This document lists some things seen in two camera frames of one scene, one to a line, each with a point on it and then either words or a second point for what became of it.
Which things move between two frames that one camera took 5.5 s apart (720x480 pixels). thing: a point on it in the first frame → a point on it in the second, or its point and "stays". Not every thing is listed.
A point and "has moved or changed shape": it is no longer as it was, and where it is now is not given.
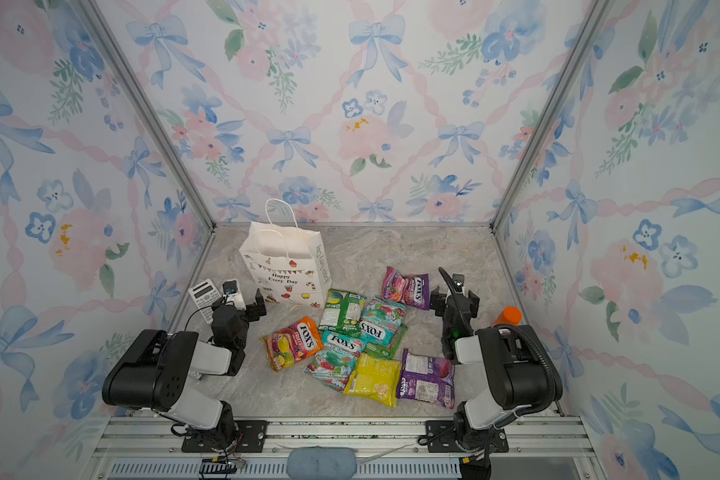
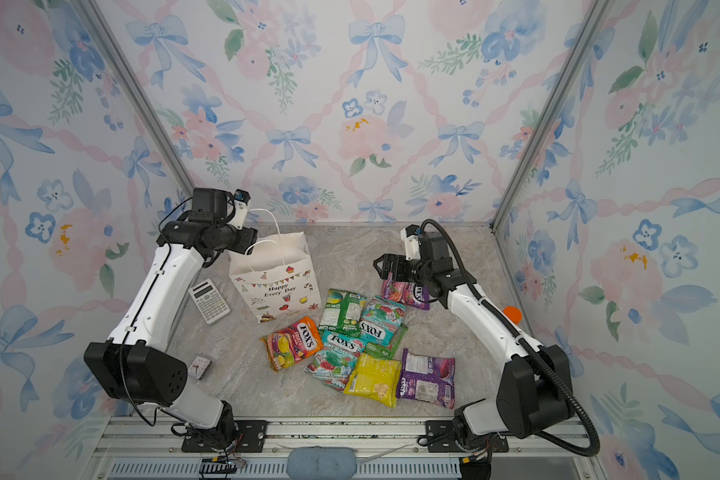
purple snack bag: [426, 379] stays
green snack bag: [343, 312] stays
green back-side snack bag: [387, 352] stays
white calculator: [205, 295] stays
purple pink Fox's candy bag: [412, 290] stays
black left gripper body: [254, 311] → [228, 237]
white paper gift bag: [287, 264] has moved or changed shape
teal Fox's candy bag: [381, 320] stays
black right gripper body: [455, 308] → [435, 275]
